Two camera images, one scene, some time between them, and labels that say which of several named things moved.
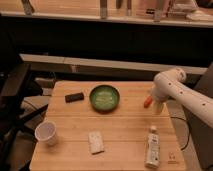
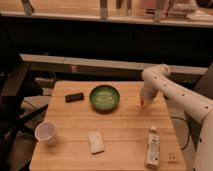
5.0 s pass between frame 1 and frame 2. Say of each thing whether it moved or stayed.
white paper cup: stayed
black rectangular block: stayed
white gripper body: moved
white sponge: stayed
